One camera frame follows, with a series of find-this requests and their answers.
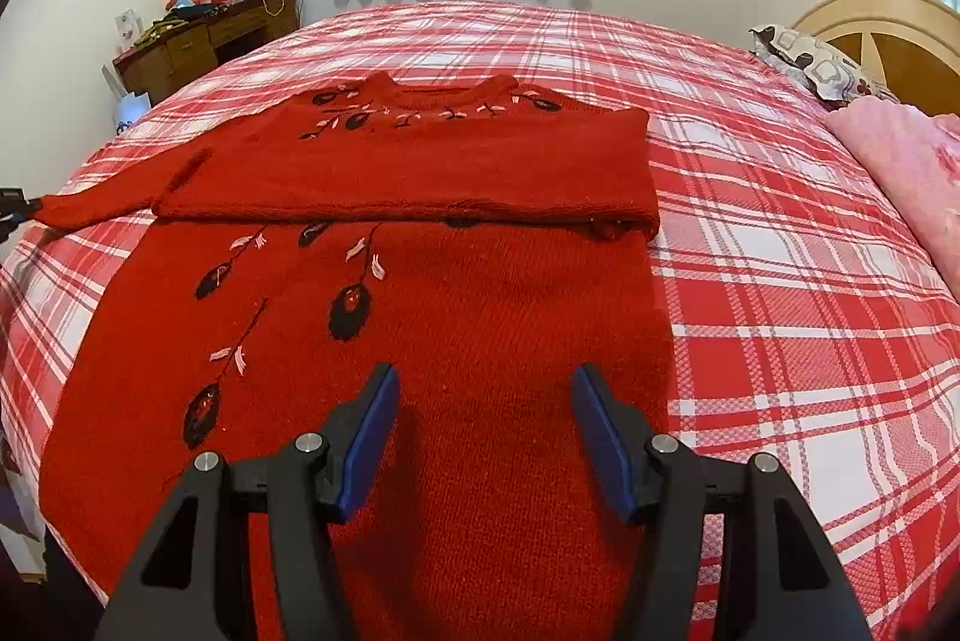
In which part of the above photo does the red knit sweater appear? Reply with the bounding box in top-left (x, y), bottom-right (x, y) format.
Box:
top-left (36, 71), bottom-right (676, 641)

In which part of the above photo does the brown white patterned pillow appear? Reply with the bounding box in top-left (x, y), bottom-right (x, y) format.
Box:
top-left (750, 24), bottom-right (901, 111)

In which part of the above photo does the red plaid bed sheet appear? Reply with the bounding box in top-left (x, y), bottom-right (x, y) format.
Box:
top-left (0, 0), bottom-right (960, 641)

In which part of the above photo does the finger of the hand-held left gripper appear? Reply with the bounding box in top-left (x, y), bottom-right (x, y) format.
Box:
top-left (0, 186), bottom-right (40, 237)

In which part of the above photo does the pink folded blanket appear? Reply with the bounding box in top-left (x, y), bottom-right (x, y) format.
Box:
top-left (825, 97), bottom-right (960, 291)

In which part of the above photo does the brown wooden desk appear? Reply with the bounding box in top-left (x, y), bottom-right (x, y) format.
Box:
top-left (112, 0), bottom-right (301, 106)

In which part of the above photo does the white blue plastic bag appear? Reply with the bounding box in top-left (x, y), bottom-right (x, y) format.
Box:
top-left (103, 63), bottom-right (152, 133)

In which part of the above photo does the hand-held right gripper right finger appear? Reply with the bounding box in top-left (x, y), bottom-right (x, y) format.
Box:
top-left (570, 363), bottom-right (875, 641)

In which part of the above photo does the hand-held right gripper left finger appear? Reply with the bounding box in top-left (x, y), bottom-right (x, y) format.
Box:
top-left (94, 362), bottom-right (401, 641)

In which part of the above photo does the pile of desk clutter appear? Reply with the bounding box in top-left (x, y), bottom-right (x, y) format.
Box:
top-left (131, 0), bottom-right (297, 49)

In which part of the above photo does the cream wooden headboard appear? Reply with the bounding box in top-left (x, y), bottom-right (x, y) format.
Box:
top-left (791, 0), bottom-right (960, 118)

